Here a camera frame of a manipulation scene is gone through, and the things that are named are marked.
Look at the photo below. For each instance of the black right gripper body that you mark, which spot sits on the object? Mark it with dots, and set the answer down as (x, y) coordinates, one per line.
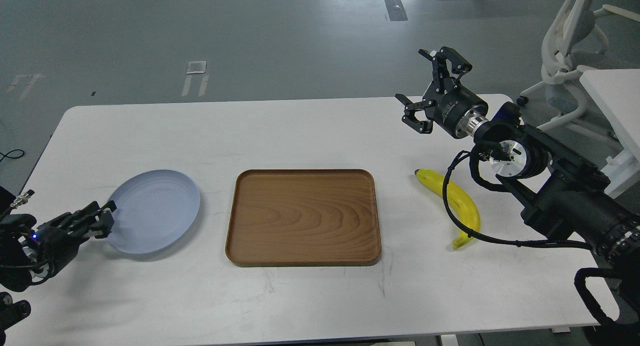
(448, 106)

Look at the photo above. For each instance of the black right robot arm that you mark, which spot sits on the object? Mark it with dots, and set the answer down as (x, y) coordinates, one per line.
(562, 193)

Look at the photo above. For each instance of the light blue plate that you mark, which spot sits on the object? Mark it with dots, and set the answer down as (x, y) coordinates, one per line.
(153, 210)

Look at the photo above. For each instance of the white office chair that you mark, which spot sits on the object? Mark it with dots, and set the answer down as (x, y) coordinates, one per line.
(574, 44)

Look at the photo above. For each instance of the brown wooden tray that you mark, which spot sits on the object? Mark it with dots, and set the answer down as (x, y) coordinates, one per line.
(304, 218)

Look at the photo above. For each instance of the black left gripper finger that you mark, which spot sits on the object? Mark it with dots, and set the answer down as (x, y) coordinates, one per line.
(95, 213)
(100, 227)

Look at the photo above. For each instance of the yellow banana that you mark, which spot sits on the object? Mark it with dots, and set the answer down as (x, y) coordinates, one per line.
(463, 205)

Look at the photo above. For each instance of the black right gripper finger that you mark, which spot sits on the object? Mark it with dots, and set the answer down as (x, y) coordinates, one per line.
(448, 67)
(419, 116)

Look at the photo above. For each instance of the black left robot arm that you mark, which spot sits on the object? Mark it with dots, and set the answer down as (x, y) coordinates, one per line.
(30, 254)

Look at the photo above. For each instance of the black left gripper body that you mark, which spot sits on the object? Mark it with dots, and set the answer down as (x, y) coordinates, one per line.
(59, 243)

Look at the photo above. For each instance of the white side table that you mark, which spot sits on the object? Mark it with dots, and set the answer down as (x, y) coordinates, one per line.
(616, 93)

